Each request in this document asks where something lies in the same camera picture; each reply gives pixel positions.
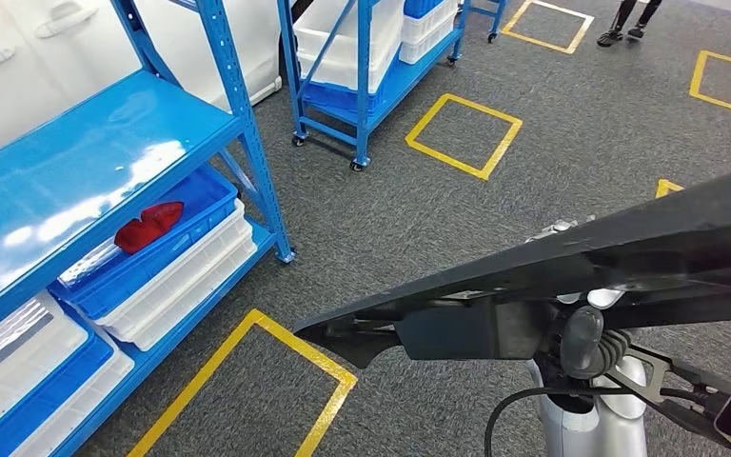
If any white crate with clear lid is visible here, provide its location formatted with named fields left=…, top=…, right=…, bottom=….
left=0, top=289, right=89, bottom=436

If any red car tail lamp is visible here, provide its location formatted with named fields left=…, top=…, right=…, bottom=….
left=114, top=201, right=185, bottom=255

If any blue plastic crate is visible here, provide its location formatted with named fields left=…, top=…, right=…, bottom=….
left=0, top=334, right=118, bottom=457
left=302, top=63, right=398, bottom=118
left=49, top=165, right=241, bottom=322
left=403, top=0, right=447, bottom=19

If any person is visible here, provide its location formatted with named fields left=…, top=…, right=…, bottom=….
left=597, top=0, right=664, bottom=49

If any long black plastic car part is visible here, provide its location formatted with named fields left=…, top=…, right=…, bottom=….
left=292, top=164, right=731, bottom=371

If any large white plastic crate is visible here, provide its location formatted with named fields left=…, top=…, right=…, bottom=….
left=292, top=0, right=405, bottom=94

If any white car body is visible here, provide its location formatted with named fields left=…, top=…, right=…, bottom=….
left=0, top=0, right=285, bottom=169

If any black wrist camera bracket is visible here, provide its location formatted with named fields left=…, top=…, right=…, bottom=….
left=607, top=345, right=731, bottom=452

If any large blue steel shelf rack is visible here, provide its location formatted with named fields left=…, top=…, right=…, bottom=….
left=0, top=0, right=296, bottom=457

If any clear plastic piece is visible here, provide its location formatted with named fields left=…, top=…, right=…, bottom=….
left=57, top=236, right=122, bottom=289

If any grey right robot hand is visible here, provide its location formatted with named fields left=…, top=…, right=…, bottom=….
left=525, top=217, right=626, bottom=380

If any blue shelf cart with casters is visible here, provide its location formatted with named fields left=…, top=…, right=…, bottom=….
left=458, top=0, right=510, bottom=44
left=275, top=0, right=467, bottom=172

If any black cable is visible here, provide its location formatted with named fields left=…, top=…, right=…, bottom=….
left=484, top=386, right=714, bottom=457

